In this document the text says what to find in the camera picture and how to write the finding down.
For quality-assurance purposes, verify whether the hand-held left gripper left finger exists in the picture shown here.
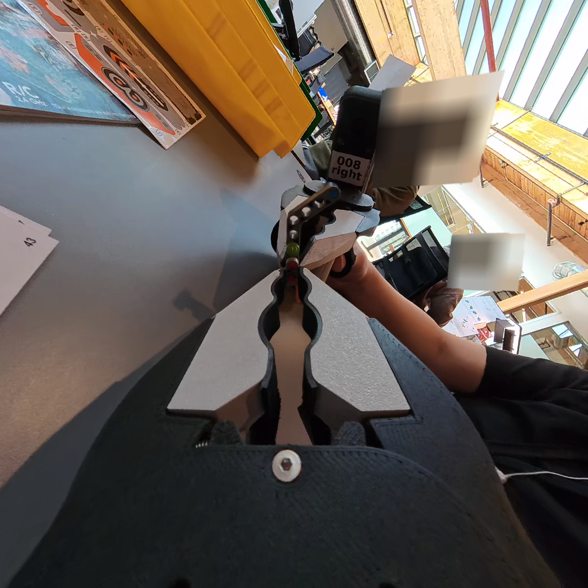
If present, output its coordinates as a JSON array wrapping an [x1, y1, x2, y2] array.
[[167, 270, 283, 444]]

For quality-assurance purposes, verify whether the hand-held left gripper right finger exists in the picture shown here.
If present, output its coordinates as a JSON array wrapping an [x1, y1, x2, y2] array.
[[300, 270, 412, 445]]

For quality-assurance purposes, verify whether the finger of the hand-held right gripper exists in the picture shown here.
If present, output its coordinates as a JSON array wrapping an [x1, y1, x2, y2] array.
[[300, 212, 369, 271], [276, 193, 320, 259]]

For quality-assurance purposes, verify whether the dark grey angled toy beam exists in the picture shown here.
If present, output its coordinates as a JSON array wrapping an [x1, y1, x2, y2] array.
[[286, 181, 341, 245]]

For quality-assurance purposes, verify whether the person's right forearm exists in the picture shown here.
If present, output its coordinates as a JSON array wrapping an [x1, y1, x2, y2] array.
[[349, 276, 488, 394]]

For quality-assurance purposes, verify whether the green plastic bin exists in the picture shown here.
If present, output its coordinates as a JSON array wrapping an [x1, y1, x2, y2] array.
[[255, 0, 323, 142]]

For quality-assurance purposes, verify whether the white paper sheet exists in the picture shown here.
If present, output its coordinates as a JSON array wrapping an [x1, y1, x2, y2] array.
[[370, 54, 416, 90]]

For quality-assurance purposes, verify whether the black mesh office chair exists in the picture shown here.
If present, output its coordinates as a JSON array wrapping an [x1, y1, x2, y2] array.
[[372, 225, 451, 299]]

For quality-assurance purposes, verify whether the dark office chair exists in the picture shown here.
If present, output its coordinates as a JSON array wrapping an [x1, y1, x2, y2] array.
[[278, 0, 335, 74]]

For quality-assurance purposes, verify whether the yellow plastic bin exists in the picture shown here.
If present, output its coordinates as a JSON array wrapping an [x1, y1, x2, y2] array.
[[120, 0, 317, 159]]

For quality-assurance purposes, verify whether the small black device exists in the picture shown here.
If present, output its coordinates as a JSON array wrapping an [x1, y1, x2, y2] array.
[[494, 317, 522, 354]]

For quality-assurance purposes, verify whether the red ceiling pipe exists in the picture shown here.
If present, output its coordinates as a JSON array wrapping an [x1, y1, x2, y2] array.
[[478, 0, 499, 74]]

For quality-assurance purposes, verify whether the person's black shirt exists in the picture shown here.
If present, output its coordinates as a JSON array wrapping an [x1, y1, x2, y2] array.
[[455, 345, 588, 588]]

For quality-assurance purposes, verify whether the printed sticker sheet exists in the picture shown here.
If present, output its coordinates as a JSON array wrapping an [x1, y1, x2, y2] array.
[[16, 0, 206, 151]]

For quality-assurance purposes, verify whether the open white instruction booklet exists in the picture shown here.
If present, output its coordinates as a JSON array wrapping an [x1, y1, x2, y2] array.
[[0, 204, 59, 318]]

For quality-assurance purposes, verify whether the blue cover instruction booklet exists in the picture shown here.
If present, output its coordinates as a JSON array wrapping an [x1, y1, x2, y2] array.
[[0, 0, 141, 125]]

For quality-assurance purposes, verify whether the thin white cable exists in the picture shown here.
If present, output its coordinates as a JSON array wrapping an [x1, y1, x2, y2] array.
[[495, 468, 588, 483]]

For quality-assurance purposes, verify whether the shiny metal duct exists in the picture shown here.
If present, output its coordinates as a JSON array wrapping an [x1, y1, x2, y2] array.
[[551, 261, 588, 297]]

